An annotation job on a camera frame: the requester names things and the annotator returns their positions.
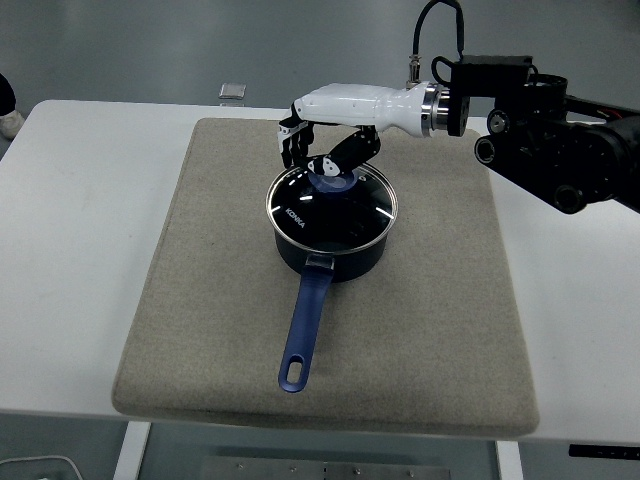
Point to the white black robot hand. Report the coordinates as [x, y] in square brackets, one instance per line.
[360, 105]

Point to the glass pot lid blue knob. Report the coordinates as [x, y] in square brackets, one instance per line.
[320, 220]

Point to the small silver floor plate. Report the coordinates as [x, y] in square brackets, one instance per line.
[232, 91]

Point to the beige fabric mat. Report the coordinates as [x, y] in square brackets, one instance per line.
[200, 300]

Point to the person's white shoe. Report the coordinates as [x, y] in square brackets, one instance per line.
[10, 124]

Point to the person's leg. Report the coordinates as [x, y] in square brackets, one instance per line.
[5, 95]

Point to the white table leg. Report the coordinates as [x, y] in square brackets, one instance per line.
[510, 462]
[132, 450]

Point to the black table control panel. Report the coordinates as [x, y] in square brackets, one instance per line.
[600, 450]

